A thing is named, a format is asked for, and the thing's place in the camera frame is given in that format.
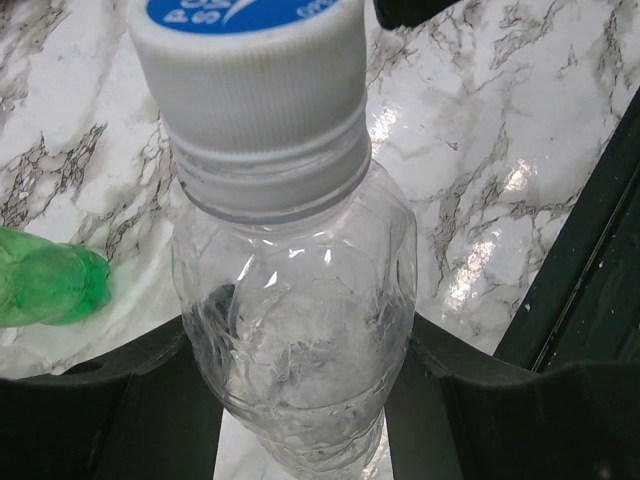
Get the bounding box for black mounting rail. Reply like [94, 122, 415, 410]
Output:
[494, 98, 639, 373]

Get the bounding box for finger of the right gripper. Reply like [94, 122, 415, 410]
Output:
[374, 0, 457, 29]

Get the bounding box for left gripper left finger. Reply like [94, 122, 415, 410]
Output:
[1, 318, 222, 479]

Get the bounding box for clear bottle blue cap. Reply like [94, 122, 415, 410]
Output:
[172, 132, 417, 479]

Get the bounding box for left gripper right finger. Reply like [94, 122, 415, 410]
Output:
[385, 317, 639, 479]

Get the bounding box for green plastic bottle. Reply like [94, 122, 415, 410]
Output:
[1, 227, 112, 328]

